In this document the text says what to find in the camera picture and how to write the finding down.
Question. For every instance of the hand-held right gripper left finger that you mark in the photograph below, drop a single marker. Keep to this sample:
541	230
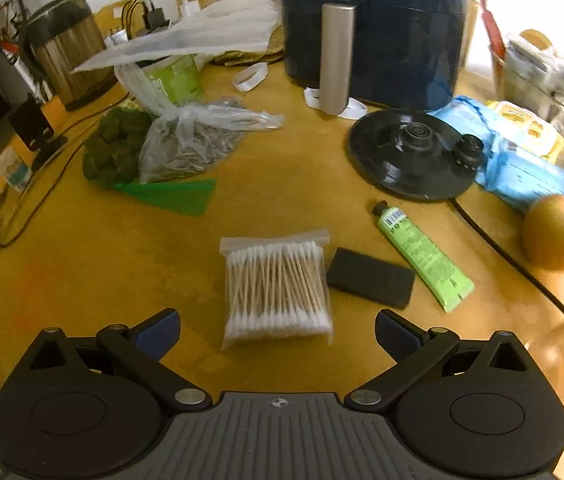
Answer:
157	332

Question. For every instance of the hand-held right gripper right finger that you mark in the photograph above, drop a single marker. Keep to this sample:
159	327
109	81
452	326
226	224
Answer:
397	334

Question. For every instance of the bag of cotton swabs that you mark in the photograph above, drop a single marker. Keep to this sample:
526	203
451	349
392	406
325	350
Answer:
277	285

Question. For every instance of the wooden desktop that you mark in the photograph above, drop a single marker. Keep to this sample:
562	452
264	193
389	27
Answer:
112	260

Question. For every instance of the black rectangular block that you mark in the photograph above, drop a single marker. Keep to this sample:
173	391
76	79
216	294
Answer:
369	277

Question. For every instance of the green cream tube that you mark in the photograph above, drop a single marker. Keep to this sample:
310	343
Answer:
421	255

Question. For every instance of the green plastic strip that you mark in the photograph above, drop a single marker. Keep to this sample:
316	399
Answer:
177	195

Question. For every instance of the black kettle base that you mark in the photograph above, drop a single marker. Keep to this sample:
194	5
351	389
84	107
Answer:
386	160

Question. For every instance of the brown pear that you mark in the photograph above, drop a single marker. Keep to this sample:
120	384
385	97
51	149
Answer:
556	232

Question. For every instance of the clear bag of seeds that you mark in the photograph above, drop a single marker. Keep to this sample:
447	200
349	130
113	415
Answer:
187	145

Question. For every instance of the green net bag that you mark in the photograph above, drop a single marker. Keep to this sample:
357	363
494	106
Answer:
112	145

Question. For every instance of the small black round knob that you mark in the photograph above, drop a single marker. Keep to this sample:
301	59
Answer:
469	152

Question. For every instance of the blue wet wipes pack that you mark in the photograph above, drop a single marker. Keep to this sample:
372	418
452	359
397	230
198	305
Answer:
526	175

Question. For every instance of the small printed card packet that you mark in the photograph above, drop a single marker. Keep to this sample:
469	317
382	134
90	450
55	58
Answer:
12	170

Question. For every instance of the white elastic band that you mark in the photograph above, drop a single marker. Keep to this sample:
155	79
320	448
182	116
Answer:
356	109
252	76

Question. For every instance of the blue crinkled packet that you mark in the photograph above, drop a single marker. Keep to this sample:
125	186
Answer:
466	112

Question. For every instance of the yellow wipes pack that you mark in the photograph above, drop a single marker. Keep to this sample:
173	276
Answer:
531	127

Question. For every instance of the black phone stand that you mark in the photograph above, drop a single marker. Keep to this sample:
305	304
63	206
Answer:
32	120

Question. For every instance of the green paper carton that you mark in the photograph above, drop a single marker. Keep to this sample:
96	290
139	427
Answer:
177	80

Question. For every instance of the wood pattern electric kettle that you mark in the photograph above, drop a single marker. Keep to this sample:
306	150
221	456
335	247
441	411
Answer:
72	60

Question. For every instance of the gold crinkled packet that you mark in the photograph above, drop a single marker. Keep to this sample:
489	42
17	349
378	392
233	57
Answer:
242	52

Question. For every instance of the dark blue air fryer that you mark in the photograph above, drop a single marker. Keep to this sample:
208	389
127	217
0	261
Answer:
401	35

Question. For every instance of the translucent zip bag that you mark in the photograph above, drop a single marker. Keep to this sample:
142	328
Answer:
187	30

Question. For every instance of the black power adapter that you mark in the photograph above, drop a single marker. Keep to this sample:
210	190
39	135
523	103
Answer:
154	17

